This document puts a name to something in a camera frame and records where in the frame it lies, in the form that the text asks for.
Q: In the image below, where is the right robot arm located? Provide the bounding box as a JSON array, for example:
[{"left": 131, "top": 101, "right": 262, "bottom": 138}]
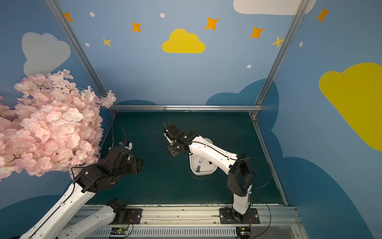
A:
[{"left": 163, "top": 124, "right": 255, "bottom": 215}]

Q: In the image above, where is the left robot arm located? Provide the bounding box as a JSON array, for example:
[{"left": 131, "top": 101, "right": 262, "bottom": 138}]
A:
[{"left": 21, "top": 146, "right": 143, "bottom": 239}]

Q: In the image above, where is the white plastic storage box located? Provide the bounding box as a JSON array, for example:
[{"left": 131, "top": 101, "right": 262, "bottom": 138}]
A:
[{"left": 189, "top": 136, "right": 218, "bottom": 176}]

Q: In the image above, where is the left green circuit board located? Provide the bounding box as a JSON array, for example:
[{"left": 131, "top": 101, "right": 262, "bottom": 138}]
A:
[{"left": 109, "top": 228, "right": 130, "bottom": 237}]

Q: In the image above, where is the green circuit board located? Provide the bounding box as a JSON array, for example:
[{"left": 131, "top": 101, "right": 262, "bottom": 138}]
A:
[
  {"left": 109, "top": 228, "right": 130, "bottom": 237},
  {"left": 235, "top": 227, "right": 251, "bottom": 239}
]

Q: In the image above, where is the pink artificial blossom tree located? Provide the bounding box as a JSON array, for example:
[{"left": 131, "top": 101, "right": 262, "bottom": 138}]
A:
[{"left": 1, "top": 70, "right": 116, "bottom": 179}]

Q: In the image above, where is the right green circuit board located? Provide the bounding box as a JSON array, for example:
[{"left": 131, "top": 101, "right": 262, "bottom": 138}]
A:
[{"left": 235, "top": 227, "right": 251, "bottom": 239}]

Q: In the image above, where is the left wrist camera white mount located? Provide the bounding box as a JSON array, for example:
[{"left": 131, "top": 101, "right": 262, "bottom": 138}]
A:
[{"left": 119, "top": 140, "right": 133, "bottom": 150}]

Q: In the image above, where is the black left camera cable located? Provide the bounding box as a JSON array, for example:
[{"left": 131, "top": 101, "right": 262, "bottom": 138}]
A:
[{"left": 110, "top": 122, "right": 127, "bottom": 150}]

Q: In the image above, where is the black camera cable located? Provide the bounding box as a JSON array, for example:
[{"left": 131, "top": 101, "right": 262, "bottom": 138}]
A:
[
  {"left": 162, "top": 107, "right": 171, "bottom": 129},
  {"left": 110, "top": 122, "right": 127, "bottom": 150}
]

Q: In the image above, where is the black right camera cable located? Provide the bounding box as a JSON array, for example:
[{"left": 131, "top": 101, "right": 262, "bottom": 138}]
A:
[{"left": 162, "top": 107, "right": 171, "bottom": 129}]

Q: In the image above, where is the aluminium rear frame rail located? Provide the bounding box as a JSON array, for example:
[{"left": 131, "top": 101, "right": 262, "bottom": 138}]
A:
[{"left": 109, "top": 105, "right": 262, "bottom": 112}]

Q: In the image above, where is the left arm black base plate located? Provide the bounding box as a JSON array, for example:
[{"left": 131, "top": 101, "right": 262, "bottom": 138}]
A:
[{"left": 111, "top": 208, "right": 143, "bottom": 225}]

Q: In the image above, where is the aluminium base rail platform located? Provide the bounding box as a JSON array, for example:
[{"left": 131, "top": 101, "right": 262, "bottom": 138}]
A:
[{"left": 59, "top": 204, "right": 309, "bottom": 239}]

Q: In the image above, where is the aluminium right frame post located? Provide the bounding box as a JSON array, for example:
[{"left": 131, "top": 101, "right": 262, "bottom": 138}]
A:
[{"left": 250, "top": 0, "right": 311, "bottom": 120}]

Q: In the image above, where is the aluminium frame post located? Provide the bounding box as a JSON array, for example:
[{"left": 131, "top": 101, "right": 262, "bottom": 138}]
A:
[
  {"left": 45, "top": 0, "right": 107, "bottom": 93},
  {"left": 250, "top": 0, "right": 311, "bottom": 120}
]

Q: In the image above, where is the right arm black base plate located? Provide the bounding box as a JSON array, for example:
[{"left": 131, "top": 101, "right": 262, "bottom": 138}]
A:
[{"left": 219, "top": 207, "right": 260, "bottom": 224}]

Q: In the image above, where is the aluminium left frame post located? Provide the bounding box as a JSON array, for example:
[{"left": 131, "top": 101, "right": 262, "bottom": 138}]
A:
[{"left": 45, "top": 0, "right": 107, "bottom": 93}]

